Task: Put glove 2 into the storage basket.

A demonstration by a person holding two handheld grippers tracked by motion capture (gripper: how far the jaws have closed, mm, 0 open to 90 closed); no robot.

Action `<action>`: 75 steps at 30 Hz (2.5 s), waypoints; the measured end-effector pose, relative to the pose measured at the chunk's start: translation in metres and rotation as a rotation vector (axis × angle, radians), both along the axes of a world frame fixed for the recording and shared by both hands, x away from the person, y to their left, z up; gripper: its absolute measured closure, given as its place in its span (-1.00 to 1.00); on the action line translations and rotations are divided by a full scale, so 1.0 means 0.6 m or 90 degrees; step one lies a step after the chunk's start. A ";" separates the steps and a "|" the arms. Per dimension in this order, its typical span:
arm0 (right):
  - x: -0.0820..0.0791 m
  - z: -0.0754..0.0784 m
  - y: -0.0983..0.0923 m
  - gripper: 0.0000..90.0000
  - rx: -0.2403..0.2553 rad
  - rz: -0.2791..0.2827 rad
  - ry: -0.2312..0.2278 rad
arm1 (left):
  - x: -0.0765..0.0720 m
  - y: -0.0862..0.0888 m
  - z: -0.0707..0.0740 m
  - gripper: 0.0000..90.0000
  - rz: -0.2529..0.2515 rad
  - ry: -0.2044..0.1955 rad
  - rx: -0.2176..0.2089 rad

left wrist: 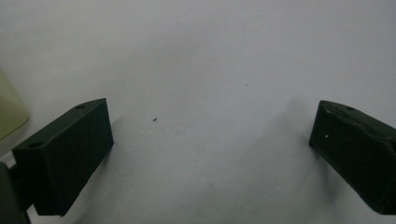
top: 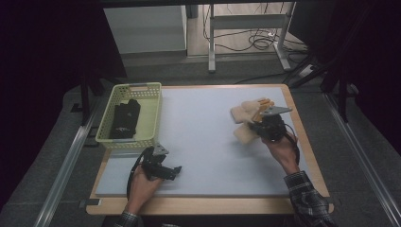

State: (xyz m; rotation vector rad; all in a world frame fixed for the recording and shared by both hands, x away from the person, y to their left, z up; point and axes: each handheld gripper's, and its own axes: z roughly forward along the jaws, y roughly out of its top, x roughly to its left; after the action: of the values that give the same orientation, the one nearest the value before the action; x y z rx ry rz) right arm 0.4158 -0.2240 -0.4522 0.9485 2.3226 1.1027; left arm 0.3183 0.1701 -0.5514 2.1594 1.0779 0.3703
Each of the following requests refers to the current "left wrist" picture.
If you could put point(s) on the yellow-green plastic basket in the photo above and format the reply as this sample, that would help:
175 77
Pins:
11 109

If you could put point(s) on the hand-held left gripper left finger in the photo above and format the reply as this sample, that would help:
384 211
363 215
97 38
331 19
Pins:
68 155

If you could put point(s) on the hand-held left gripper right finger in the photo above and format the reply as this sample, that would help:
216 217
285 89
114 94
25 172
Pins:
358 155

